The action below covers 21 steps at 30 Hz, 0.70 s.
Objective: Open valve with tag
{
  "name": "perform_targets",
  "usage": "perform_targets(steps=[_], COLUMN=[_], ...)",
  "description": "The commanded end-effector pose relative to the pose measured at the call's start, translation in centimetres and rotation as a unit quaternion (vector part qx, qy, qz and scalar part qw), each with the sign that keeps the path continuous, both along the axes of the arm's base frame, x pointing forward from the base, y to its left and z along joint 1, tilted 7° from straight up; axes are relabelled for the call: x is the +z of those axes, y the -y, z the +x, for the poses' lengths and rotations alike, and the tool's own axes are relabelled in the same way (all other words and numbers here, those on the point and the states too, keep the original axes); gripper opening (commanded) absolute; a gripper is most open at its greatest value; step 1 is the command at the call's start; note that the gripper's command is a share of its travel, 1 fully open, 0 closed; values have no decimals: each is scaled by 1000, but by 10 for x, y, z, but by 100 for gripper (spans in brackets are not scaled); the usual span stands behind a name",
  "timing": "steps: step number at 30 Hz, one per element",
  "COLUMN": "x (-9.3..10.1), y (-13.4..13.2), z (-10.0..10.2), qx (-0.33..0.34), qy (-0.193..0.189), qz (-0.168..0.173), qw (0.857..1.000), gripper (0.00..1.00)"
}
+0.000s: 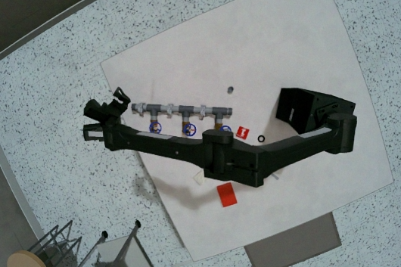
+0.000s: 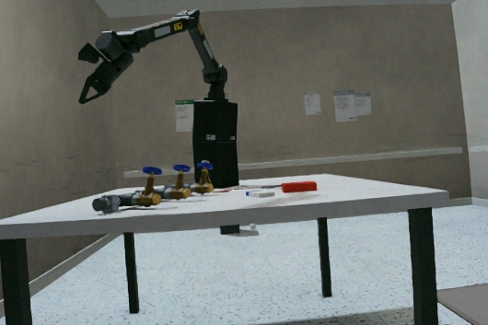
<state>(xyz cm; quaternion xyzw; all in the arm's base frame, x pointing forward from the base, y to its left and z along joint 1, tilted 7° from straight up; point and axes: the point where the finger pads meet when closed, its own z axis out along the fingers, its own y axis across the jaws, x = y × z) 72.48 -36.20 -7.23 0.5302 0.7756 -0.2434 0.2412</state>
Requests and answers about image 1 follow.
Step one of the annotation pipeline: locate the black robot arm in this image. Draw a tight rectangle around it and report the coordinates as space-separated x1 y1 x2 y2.
82 99 357 188

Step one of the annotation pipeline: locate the red number tag on gold chain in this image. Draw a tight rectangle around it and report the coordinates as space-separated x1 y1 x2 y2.
236 126 250 140

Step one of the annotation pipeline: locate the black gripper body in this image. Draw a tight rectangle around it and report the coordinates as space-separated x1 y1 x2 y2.
105 95 131 122

